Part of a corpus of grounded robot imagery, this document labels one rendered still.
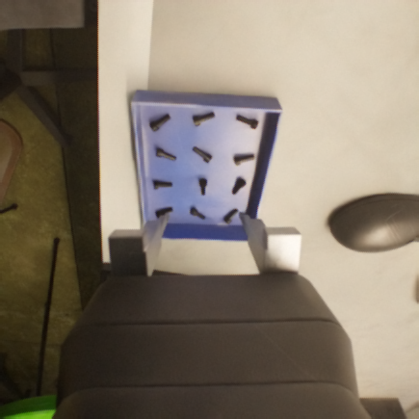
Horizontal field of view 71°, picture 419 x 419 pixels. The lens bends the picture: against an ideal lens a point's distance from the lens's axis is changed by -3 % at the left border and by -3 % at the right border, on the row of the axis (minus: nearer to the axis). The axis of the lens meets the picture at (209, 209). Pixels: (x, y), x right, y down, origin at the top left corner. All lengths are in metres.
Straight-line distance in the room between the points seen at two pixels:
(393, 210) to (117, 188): 0.25
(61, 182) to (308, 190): 1.36
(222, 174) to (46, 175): 1.33
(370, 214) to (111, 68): 0.24
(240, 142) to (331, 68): 0.08
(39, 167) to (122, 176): 1.27
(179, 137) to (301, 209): 0.13
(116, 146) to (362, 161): 0.20
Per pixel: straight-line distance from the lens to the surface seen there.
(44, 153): 1.48
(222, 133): 0.24
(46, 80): 1.21
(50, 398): 0.30
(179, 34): 0.22
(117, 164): 0.26
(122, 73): 0.23
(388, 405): 0.96
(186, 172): 0.26
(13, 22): 0.32
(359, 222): 0.30
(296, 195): 0.29
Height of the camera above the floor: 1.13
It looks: 48 degrees down
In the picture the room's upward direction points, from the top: 178 degrees clockwise
